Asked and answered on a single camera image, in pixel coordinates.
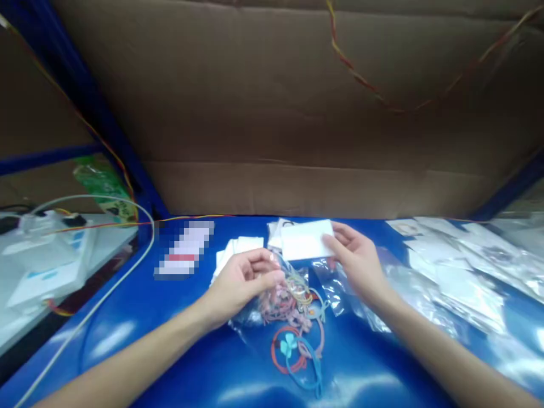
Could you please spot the white paper card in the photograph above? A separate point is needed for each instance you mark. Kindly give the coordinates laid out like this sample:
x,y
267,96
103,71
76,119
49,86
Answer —
x,y
304,240

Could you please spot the empty clear plastic bag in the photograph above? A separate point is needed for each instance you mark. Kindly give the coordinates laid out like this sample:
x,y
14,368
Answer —
x,y
333,284

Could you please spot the person's right index finger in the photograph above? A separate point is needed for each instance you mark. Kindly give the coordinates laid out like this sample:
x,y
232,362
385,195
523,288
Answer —
x,y
346,229

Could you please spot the person's left thumb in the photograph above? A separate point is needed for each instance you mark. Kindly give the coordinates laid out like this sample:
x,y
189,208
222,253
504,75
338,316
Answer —
x,y
272,280

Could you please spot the person's left index finger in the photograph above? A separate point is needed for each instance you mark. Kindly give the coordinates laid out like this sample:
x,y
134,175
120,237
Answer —
x,y
261,256

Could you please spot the black plug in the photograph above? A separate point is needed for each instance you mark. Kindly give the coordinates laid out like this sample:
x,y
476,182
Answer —
x,y
74,222

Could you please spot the person's right hand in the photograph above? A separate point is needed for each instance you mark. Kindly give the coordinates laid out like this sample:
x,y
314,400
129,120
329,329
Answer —
x,y
361,263

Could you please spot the person's left hand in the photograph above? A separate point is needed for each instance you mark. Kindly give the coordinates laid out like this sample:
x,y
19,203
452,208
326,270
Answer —
x,y
238,284

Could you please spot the green plastic bottle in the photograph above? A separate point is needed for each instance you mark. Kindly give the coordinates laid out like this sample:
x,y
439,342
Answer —
x,y
104,187

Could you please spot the pile of blank white cards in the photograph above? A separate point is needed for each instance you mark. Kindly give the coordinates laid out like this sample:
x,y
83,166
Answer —
x,y
236,253

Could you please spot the blue metal shelf frame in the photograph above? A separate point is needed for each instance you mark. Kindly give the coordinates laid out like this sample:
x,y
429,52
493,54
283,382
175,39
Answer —
x,y
97,106

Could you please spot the white packet with red stripe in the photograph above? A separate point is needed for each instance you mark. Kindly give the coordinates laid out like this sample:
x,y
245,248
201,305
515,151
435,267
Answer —
x,y
187,250

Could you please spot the stack of white printed cards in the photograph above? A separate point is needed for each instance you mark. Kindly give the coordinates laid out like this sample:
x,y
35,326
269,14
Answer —
x,y
275,233

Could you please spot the white power strip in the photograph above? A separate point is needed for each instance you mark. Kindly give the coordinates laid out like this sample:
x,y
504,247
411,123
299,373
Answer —
x,y
46,263

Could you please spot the pile of clear packed packets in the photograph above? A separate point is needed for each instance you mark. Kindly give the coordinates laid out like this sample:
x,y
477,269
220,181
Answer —
x,y
463,272

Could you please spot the person's right thumb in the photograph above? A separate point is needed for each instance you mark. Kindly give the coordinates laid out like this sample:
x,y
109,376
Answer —
x,y
333,246

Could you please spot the brown cardboard sheet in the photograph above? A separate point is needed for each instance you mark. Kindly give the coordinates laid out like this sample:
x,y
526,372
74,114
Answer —
x,y
297,106

